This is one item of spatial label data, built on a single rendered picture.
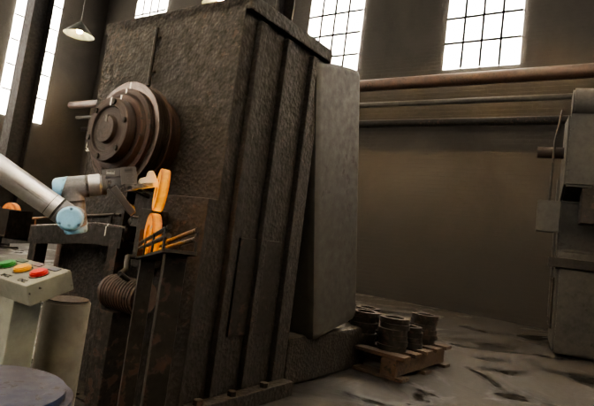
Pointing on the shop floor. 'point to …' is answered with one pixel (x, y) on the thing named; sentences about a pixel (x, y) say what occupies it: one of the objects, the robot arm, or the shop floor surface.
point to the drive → (328, 236)
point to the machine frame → (219, 190)
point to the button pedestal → (26, 309)
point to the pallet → (398, 343)
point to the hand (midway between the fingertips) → (162, 185)
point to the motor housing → (111, 339)
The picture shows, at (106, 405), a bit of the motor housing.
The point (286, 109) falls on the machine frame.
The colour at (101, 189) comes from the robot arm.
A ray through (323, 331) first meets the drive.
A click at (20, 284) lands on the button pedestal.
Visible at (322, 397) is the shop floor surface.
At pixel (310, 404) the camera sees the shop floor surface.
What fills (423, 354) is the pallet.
